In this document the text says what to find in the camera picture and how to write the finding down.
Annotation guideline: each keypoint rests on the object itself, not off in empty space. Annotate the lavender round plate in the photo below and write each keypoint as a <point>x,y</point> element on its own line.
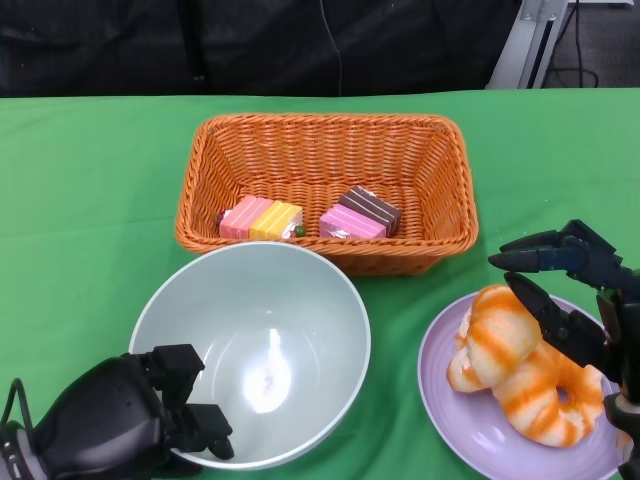
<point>465,440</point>

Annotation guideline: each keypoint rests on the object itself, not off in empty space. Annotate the orange striped bread roll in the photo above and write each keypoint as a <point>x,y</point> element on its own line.
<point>500,335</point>
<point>545,415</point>

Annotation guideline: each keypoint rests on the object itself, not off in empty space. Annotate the orange wicker basket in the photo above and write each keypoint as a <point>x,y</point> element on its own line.
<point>325,160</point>

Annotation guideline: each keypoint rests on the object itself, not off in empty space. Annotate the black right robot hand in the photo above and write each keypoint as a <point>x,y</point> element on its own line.
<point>620,320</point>

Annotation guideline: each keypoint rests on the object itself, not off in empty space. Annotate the red cake with cherries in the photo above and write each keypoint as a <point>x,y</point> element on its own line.
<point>260,220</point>

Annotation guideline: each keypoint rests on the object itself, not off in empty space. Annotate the grey round bowl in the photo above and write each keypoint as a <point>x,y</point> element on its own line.
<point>280,300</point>

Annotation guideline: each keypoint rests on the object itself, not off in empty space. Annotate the black fabric backdrop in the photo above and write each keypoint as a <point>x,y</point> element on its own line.
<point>250,45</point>

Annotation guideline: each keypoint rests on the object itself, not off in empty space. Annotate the grey aluminium frame post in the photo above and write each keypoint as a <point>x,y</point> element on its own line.
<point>525,45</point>

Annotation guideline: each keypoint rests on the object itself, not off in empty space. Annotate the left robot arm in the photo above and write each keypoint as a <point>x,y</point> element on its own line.
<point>20,455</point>

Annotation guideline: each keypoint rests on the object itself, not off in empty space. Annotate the chocolate layered cake slice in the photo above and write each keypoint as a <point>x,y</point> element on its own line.
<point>372,205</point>

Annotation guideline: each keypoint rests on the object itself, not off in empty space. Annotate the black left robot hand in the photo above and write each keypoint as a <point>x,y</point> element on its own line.
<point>110,415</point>

